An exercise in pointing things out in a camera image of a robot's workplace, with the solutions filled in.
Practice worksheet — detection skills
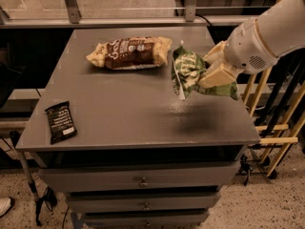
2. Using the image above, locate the middle grey drawer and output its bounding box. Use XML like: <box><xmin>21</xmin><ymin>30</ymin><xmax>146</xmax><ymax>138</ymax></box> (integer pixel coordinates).
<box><xmin>67</xmin><ymin>192</ymin><xmax>220</xmax><ymax>213</ymax></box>

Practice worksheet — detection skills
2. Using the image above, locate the brown chip bag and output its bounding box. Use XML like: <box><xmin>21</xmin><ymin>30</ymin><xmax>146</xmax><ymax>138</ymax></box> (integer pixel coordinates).
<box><xmin>86</xmin><ymin>36</ymin><xmax>173</xmax><ymax>70</ymax></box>

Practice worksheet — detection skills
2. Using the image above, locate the grey drawer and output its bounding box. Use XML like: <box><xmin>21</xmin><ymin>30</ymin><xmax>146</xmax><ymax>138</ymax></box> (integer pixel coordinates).
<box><xmin>67</xmin><ymin>192</ymin><xmax>220</xmax><ymax>213</ymax></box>
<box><xmin>82</xmin><ymin>211</ymin><xmax>209</xmax><ymax>227</ymax></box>
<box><xmin>38</xmin><ymin>161</ymin><xmax>239</xmax><ymax>193</ymax></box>

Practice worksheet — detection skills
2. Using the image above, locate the bottom grey drawer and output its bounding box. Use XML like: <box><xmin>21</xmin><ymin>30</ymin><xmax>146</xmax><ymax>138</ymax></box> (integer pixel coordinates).
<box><xmin>82</xmin><ymin>211</ymin><xmax>209</xmax><ymax>227</ymax></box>

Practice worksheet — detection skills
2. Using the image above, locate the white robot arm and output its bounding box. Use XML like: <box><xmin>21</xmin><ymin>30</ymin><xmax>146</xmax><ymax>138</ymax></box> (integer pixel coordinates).
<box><xmin>198</xmin><ymin>0</ymin><xmax>305</xmax><ymax>89</ymax></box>

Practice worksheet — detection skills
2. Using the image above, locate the grey drawer cabinet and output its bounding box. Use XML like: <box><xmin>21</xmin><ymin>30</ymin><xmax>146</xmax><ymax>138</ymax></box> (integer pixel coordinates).
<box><xmin>17</xmin><ymin>26</ymin><xmax>258</xmax><ymax>218</ymax></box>

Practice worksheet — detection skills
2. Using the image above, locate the metal window frame rail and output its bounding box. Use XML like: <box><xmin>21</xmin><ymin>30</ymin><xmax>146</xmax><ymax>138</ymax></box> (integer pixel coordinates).
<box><xmin>0</xmin><ymin>0</ymin><xmax>287</xmax><ymax>30</ymax></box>

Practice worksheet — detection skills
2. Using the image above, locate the black snack bar packet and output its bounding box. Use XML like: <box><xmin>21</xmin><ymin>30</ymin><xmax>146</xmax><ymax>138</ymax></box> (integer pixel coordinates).
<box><xmin>45</xmin><ymin>101</ymin><xmax>77</xmax><ymax>144</ymax></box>

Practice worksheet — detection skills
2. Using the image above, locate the yellow wooden rack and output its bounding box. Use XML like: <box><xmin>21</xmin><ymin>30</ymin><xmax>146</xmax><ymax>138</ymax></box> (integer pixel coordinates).
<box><xmin>241</xmin><ymin>0</ymin><xmax>305</xmax><ymax>179</ymax></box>

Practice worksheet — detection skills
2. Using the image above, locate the black power cable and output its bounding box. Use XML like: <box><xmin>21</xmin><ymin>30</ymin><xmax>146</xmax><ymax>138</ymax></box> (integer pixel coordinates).
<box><xmin>194</xmin><ymin>13</ymin><xmax>223</xmax><ymax>45</ymax></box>

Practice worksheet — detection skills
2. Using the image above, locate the top grey drawer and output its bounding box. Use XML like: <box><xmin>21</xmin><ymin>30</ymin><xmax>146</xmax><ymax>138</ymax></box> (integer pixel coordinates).
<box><xmin>38</xmin><ymin>161</ymin><xmax>239</xmax><ymax>193</ymax></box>

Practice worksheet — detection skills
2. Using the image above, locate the white shoe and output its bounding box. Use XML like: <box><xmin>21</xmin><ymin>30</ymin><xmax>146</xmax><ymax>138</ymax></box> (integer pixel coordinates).
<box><xmin>0</xmin><ymin>197</ymin><xmax>13</xmax><ymax>218</ymax></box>

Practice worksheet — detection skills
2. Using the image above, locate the grey metal crutch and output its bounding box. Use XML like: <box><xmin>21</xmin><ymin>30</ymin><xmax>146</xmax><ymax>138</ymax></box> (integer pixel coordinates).
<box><xmin>10</xmin><ymin>131</ymin><xmax>42</xmax><ymax>226</ymax></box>

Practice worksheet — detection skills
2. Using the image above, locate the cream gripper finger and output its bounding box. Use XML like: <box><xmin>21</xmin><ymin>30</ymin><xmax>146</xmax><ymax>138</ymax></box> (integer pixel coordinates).
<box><xmin>197</xmin><ymin>64</ymin><xmax>236</xmax><ymax>89</ymax></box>
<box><xmin>203</xmin><ymin>41</ymin><xmax>226</xmax><ymax>65</ymax></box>

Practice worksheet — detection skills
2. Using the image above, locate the green jalapeno chip bag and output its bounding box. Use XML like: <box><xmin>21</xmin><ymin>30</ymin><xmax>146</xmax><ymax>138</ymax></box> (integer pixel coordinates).
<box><xmin>172</xmin><ymin>43</ymin><xmax>239</xmax><ymax>100</ymax></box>

